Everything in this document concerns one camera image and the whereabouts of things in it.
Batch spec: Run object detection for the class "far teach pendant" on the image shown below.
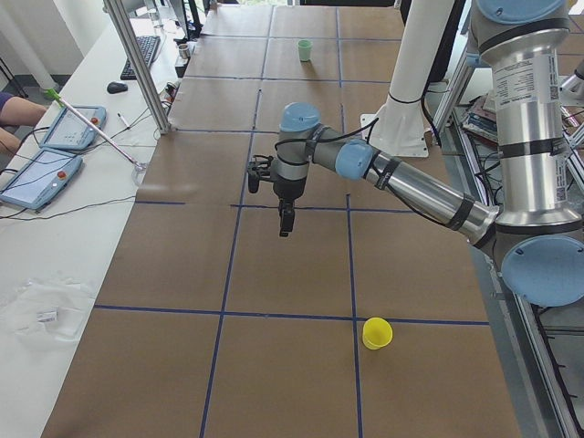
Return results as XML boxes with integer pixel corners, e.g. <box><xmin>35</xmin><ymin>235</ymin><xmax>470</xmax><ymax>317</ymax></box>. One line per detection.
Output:
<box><xmin>39</xmin><ymin>106</ymin><xmax>107</xmax><ymax>151</ymax></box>

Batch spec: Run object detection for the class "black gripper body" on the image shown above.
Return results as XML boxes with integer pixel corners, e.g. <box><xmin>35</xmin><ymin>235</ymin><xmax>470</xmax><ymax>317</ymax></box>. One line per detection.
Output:
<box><xmin>272</xmin><ymin>173</ymin><xmax>305</xmax><ymax>211</ymax></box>

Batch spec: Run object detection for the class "stack of books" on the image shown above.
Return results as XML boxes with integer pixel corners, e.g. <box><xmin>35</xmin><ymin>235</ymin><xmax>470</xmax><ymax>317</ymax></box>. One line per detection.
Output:
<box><xmin>461</xmin><ymin>95</ymin><xmax>498</xmax><ymax>142</ymax></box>

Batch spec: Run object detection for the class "seated man in black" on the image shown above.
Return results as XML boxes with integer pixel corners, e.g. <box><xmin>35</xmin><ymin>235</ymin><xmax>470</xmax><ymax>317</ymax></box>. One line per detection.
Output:
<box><xmin>1</xmin><ymin>91</ymin><xmax>47</xmax><ymax>155</ymax></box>

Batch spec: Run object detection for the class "black keyboard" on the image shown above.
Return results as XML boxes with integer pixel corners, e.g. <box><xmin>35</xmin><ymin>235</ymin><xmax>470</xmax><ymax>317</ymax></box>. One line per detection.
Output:
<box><xmin>120</xmin><ymin>35</ymin><xmax>162</xmax><ymax>80</ymax></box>

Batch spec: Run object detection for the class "aluminium frame post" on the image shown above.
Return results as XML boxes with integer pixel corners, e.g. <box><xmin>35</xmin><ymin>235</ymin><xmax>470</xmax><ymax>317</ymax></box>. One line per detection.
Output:
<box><xmin>103</xmin><ymin>0</ymin><xmax>171</xmax><ymax>135</ymax></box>

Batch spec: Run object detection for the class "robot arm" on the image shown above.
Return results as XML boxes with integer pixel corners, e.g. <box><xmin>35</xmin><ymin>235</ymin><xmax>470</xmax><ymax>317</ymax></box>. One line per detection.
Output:
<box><xmin>248</xmin><ymin>1</ymin><xmax>583</xmax><ymax>307</ymax></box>

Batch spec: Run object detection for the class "yellow cup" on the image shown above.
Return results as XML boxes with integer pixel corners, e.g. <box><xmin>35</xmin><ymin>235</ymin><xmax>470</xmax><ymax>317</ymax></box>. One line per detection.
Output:
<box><xmin>361</xmin><ymin>317</ymin><xmax>393</xmax><ymax>350</ymax></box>

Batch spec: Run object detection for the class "black marker pen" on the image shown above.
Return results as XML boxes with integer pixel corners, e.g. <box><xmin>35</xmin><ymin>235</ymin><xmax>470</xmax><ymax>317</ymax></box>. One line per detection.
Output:
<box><xmin>117</xmin><ymin>112</ymin><xmax>131</xmax><ymax>130</ymax></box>

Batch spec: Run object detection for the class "teach pendant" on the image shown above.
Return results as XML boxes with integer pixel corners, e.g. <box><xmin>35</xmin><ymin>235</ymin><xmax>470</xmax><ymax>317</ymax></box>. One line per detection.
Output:
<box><xmin>1</xmin><ymin>148</ymin><xmax>83</xmax><ymax>210</ymax></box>
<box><xmin>39</xmin><ymin>106</ymin><xmax>107</xmax><ymax>151</ymax></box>

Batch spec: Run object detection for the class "clear plastic bag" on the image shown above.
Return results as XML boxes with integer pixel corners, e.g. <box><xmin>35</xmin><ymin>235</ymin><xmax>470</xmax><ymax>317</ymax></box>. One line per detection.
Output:
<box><xmin>1</xmin><ymin>277</ymin><xmax>97</xmax><ymax>350</ymax></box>

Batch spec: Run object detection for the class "near teach pendant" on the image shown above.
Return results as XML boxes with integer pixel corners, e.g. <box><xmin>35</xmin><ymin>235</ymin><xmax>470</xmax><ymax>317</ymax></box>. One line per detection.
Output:
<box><xmin>1</xmin><ymin>148</ymin><xmax>83</xmax><ymax>210</ymax></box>

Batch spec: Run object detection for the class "reacher stick with green handle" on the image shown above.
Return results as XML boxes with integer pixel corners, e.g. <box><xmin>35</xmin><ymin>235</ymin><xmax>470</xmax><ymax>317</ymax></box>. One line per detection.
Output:
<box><xmin>47</xmin><ymin>89</ymin><xmax>148</xmax><ymax>187</ymax></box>

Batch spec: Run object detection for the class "black computer mouse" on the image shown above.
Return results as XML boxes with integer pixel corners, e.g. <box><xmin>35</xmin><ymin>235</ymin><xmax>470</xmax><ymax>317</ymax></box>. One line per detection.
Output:
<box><xmin>107</xmin><ymin>81</ymin><xmax>128</xmax><ymax>94</ymax></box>

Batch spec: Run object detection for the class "small metal cup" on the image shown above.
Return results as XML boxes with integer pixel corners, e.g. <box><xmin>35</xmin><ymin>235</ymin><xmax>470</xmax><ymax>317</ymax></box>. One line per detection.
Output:
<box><xmin>177</xmin><ymin>43</ymin><xmax>191</xmax><ymax>59</ymax></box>

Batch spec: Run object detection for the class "green cup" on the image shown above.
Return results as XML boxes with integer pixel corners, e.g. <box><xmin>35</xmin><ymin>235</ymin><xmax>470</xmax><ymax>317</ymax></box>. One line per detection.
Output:
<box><xmin>297</xmin><ymin>39</ymin><xmax>313</xmax><ymax>62</ymax></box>

